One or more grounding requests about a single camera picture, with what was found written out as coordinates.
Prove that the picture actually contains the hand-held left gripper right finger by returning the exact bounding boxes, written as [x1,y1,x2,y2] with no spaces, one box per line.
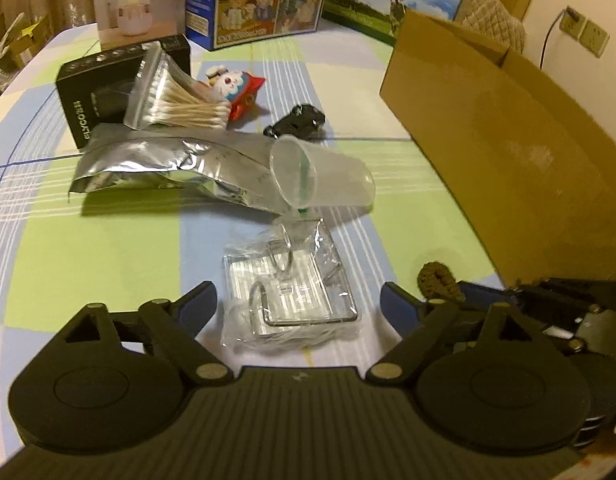
[366,282,552,387]

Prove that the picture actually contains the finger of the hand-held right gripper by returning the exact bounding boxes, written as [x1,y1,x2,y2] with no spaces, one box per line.
[457,276,616,314]

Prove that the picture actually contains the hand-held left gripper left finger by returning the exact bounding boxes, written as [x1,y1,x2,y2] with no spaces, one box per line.
[57,281,235,387]

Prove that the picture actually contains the brown braided cord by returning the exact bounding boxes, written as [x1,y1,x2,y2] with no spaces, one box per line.
[417,261,461,304]

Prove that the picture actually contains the cardboard box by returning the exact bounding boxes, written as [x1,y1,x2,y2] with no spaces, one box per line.
[379,9,616,287]

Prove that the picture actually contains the bag of cotton swabs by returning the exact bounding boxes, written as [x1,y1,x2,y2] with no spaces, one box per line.
[124,42,235,134]

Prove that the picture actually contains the metal hook in plastic bag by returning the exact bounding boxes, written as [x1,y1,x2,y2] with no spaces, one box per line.
[222,218,363,352]

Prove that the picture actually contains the plaid tablecloth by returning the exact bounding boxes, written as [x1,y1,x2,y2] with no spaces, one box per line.
[0,22,516,461]

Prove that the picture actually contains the clear plastic cup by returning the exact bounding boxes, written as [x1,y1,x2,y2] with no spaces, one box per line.
[269,135,376,214]

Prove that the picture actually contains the silver foil bag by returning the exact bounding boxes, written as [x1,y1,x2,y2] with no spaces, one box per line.
[68,123,289,216]

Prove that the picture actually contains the red cartoon figurine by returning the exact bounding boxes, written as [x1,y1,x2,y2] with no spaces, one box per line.
[206,63,267,122]

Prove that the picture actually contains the black product box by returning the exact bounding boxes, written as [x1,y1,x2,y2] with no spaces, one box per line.
[55,36,191,150]

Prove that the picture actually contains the beige quilted chair cover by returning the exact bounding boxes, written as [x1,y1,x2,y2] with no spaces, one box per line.
[455,0,528,57]

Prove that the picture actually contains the dark blue milk carton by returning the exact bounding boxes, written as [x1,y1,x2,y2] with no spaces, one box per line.
[184,0,329,52]

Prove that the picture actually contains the light blue milk carton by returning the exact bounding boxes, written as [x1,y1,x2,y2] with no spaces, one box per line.
[320,0,476,49]

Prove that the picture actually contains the white humidifier box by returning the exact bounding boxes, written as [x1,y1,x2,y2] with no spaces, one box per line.
[92,0,185,51]

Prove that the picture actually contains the yellowish carton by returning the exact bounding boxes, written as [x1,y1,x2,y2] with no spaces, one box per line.
[0,7,54,92]

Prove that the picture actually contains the dark charger cable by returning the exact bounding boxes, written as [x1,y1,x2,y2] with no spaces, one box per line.
[538,14,568,69]

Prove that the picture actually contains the empty wall socket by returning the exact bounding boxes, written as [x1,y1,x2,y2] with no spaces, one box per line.
[580,20,611,59]

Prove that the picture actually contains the wall socket with plug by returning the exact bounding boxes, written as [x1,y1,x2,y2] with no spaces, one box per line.
[560,9,588,42]

